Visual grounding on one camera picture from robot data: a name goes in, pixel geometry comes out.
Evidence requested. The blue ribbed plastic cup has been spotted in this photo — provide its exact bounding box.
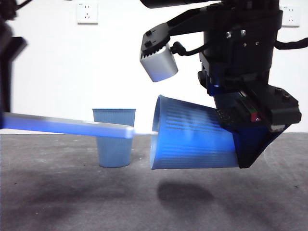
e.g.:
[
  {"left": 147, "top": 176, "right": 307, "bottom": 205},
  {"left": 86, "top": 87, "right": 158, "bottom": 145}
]
[
  {"left": 92, "top": 108, "right": 137, "bottom": 168},
  {"left": 149, "top": 94, "right": 240, "bottom": 170}
]

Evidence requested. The grey-handled sponge cup brush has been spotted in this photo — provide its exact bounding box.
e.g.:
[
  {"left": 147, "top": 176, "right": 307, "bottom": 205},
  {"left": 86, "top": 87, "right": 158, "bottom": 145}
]
[{"left": 0, "top": 112, "right": 159, "bottom": 140}]

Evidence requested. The black camera cable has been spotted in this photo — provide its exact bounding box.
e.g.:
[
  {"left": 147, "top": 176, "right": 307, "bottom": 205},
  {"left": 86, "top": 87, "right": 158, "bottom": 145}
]
[{"left": 171, "top": 41, "right": 205, "bottom": 56}]

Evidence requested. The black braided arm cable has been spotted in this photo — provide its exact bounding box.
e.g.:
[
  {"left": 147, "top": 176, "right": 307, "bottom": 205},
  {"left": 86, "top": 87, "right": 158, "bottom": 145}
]
[{"left": 275, "top": 37, "right": 308, "bottom": 51}]

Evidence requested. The white wall socket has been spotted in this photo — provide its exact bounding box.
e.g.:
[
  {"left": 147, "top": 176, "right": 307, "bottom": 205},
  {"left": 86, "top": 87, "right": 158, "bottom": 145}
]
[
  {"left": 281, "top": 4, "right": 301, "bottom": 27},
  {"left": 77, "top": 2, "right": 99, "bottom": 25}
]

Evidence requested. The pale grey right wrist camera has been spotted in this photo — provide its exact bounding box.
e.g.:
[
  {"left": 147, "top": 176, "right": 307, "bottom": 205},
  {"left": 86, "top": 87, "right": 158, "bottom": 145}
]
[{"left": 139, "top": 45, "right": 179, "bottom": 83}]

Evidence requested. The black right camera mount bracket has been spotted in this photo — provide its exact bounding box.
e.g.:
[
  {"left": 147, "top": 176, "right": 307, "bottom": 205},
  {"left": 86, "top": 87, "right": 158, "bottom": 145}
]
[{"left": 141, "top": 21, "right": 205, "bottom": 54}]

